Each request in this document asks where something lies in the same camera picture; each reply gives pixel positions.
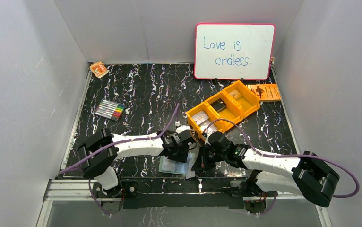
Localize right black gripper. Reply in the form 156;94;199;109
191;144;227;171

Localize green card holder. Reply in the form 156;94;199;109
158;156;187;175

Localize orange divided bin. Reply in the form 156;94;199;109
186;81;260;140

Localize white cards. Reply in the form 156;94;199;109
192;111;217;132

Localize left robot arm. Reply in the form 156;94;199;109
77;127;198;197

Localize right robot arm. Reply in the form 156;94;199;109
192;132;339;207

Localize beige card in bin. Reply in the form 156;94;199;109
229;90;242;100

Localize small orange card box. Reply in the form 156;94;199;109
89;61;109;78

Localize small black box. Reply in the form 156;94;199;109
210;99;227;113

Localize marker pen set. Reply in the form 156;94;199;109
94;99;126;121

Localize orange book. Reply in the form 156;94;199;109
247;84;282;102

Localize pink framed whiteboard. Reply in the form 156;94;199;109
194;23;276;80

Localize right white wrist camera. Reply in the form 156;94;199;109
201;131;213;144

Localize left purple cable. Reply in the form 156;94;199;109
59;103;181;217

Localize purple cable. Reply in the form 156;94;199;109
59;103;181;217
204;118;360;199

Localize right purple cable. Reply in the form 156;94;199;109
204;118;360;199

